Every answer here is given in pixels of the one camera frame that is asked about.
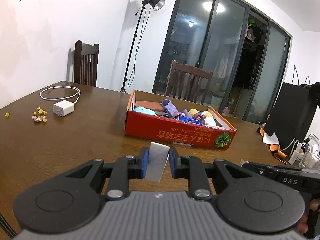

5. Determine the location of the blue tissue pack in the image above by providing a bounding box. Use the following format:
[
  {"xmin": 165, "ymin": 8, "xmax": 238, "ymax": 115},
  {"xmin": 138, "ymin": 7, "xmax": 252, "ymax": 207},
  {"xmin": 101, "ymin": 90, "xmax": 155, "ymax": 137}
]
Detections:
[{"xmin": 178, "ymin": 116, "xmax": 202, "ymax": 125}]

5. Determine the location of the pink satin pouch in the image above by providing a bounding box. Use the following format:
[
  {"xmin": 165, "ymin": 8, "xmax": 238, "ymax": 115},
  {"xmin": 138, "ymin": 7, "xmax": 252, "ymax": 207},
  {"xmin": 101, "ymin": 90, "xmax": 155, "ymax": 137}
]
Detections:
[{"xmin": 172, "ymin": 112, "xmax": 206, "ymax": 125}]

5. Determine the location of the yellow plush toy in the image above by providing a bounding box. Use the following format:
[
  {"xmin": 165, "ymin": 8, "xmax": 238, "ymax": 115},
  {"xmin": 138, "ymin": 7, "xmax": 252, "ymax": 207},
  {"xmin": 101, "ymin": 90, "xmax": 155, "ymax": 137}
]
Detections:
[{"xmin": 188, "ymin": 108, "xmax": 213, "ymax": 119}]

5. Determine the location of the light blue plush toy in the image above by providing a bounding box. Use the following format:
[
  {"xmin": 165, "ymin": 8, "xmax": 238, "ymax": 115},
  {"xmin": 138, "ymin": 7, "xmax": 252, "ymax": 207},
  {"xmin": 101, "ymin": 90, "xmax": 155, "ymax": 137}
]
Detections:
[{"xmin": 133, "ymin": 106, "xmax": 157, "ymax": 116}]

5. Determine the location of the purple knitted cloth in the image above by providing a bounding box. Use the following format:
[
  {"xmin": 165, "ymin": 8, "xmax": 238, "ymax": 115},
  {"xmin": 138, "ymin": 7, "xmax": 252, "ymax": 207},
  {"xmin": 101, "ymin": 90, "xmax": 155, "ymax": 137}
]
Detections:
[{"xmin": 161, "ymin": 99, "xmax": 191, "ymax": 119}]

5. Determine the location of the brown layered sponge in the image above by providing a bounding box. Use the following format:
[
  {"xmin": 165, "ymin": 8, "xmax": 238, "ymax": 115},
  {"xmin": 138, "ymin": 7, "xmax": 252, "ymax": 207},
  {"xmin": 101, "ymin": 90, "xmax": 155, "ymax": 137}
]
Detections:
[{"xmin": 136, "ymin": 101, "xmax": 163, "ymax": 112}]

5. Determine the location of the person right hand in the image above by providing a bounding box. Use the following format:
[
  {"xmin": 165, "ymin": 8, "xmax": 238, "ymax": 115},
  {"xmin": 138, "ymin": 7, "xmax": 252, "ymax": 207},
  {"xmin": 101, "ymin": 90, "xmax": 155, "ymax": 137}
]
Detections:
[{"xmin": 297, "ymin": 199, "xmax": 320, "ymax": 234}]

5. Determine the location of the glass jar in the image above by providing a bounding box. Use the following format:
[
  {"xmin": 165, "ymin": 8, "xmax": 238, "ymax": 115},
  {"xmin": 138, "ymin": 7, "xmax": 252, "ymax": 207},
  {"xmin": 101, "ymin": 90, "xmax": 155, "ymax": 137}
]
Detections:
[{"xmin": 302, "ymin": 133, "xmax": 319, "ymax": 170}]

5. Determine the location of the white spray bottle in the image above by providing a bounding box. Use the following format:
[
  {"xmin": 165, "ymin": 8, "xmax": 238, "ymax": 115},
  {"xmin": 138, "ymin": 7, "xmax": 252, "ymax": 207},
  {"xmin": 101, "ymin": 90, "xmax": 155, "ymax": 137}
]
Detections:
[{"xmin": 289, "ymin": 142, "xmax": 304, "ymax": 165}]

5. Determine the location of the white paper sheet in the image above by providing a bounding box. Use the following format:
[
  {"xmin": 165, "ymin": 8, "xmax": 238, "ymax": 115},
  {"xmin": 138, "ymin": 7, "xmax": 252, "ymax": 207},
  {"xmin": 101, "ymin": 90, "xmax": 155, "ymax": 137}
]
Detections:
[{"xmin": 145, "ymin": 142, "xmax": 170, "ymax": 183}]

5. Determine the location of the red cardboard box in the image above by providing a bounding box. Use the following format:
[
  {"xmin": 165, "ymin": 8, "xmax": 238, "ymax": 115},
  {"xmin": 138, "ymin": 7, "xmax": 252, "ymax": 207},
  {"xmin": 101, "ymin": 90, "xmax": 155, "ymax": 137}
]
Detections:
[{"xmin": 125, "ymin": 90, "xmax": 237, "ymax": 150}]

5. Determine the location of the dark wooden chair by door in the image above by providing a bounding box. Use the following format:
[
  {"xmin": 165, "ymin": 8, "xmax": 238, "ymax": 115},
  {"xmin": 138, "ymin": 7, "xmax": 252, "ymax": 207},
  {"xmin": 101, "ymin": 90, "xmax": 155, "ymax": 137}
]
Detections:
[{"xmin": 165, "ymin": 60, "xmax": 214, "ymax": 104}]

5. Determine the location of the black garment on stand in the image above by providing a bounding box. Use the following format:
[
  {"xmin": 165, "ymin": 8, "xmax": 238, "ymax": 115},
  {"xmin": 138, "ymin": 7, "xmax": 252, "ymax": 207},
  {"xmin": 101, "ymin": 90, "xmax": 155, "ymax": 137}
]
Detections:
[{"xmin": 308, "ymin": 82, "xmax": 320, "ymax": 106}]

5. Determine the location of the small yellow candy pile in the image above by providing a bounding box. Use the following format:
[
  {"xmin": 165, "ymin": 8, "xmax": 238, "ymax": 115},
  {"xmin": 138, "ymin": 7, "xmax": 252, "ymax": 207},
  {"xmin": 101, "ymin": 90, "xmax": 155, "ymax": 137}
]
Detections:
[{"xmin": 4, "ymin": 106, "xmax": 49, "ymax": 124}]

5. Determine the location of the dark wooden chair left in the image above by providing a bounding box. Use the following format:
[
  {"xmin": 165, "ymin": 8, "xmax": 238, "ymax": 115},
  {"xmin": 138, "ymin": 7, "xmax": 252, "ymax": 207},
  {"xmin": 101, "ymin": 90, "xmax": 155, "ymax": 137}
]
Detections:
[{"xmin": 73, "ymin": 40, "xmax": 99, "ymax": 87}]

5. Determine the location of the sliding glass door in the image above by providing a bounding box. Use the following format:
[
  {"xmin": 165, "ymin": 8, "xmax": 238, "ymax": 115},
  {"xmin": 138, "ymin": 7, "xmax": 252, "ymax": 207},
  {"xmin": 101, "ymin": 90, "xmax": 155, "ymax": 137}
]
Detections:
[{"xmin": 152, "ymin": 0, "xmax": 291, "ymax": 124}]

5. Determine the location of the studio light on stand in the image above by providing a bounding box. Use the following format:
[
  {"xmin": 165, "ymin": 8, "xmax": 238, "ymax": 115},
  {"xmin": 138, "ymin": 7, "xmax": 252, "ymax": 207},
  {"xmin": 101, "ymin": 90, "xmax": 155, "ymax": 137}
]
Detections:
[{"xmin": 120, "ymin": 0, "xmax": 165, "ymax": 93}]

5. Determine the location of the white charger with cable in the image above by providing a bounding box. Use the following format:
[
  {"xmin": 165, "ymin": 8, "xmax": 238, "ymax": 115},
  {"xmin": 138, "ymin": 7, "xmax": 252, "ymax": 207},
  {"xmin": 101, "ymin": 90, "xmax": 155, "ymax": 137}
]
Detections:
[{"xmin": 39, "ymin": 86, "xmax": 81, "ymax": 117}]

